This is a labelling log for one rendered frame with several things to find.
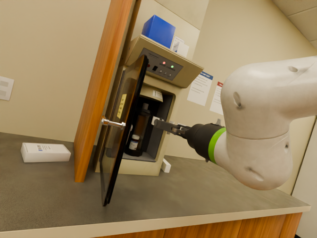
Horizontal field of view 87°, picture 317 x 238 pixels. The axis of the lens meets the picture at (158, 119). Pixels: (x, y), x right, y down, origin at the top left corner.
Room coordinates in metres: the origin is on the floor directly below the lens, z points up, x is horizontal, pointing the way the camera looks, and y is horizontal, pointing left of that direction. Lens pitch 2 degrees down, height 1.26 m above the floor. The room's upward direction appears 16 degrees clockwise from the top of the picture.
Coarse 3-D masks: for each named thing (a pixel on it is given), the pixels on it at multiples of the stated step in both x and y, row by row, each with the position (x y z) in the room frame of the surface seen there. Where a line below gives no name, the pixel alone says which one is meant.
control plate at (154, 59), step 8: (144, 48) 0.63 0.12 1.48; (152, 56) 0.66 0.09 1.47; (160, 56) 0.67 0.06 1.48; (152, 64) 0.69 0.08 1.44; (160, 64) 0.69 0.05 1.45; (168, 64) 0.70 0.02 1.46; (176, 64) 0.71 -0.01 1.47; (152, 72) 0.72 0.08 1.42; (160, 72) 0.73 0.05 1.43; (168, 72) 0.73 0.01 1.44; (176, 72) 0.74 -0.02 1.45
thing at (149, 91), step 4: (144, 88) 0.80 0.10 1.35; (148, 88) 0.80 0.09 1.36; (152, 88) 0.80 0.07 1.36; (156, 88) 0.82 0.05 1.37; (144, 92) 0.79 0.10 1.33; (148, 92) 0.79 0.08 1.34; (152, 92) 0.80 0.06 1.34; (156, 92) 0.81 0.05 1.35; (160, 92) 0.84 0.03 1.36; (140, 96) 0.94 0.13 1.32; (144, 96) 0.95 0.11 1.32; (148, 96) 0.78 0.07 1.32; (152, 96) 0.79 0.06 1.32; (156, 96) 0.80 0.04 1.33; (160, 96) 0.83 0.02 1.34; (156, 100) 0.93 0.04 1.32; (160, 100) 0.82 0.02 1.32
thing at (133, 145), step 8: (136, 112) 0.81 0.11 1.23; (144, 112) 0.81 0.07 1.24; (136, 120) 0.82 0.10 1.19; (144, 120) 0.82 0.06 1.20; (136, 128) 0.81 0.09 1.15; (144, 128) 0.82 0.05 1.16; (136, 136) 0.81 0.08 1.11; (144, 136) 0.84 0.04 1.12; (128, 144) 0.82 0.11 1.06; (136, 144) 0.81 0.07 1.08
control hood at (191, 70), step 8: (136, 40) 0.61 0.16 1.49; (144, 40) 0.61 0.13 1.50; (152, 40) 0.62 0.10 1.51; (136, 48) 0.63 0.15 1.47; (152, 48) 0.64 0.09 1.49; (160, 48) 0.64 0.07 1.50; (168, 48) 0.66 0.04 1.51; (128, 56) 0.66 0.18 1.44; (136, 56) 0.65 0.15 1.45; (168, 56) 0.67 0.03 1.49; (176, 56) 0.68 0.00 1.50; (128, 64) 0.67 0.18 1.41; (184, 64) 0.71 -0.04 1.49; (192, 64) 0.72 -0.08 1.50; (184, 72) 0.75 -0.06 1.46; (192, 72) 0.75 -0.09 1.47; (200, 72) 0.76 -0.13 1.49; (168, 80) 0.77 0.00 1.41; (176, 80) 0.78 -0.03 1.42; (184, 80) 0.78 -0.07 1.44; (192, 80) 0.79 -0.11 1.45
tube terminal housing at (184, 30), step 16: (144, 0) 0.70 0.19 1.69; (144, 16) 0.71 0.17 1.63; (160, 16) 0.74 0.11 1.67; (176, 16) 0.78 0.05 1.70; (128, 32) 0.76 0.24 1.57; (176, 32) 0.79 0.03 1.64; (192, 32) 0.83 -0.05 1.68; (128, 48) 0.69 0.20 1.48; (192, 48) 0.84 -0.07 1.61; (144, 80) 0.74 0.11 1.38; (160, 80) 0.78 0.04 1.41; (112, 96) 0.74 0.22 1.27; (176, 96) 0.84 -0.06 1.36; (176, 112) 0.85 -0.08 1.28; (160, 144) 0.86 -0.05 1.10; (96, 160) 0.72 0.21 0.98; (128, 160) 0.76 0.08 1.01; (160, 160) 0.84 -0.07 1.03
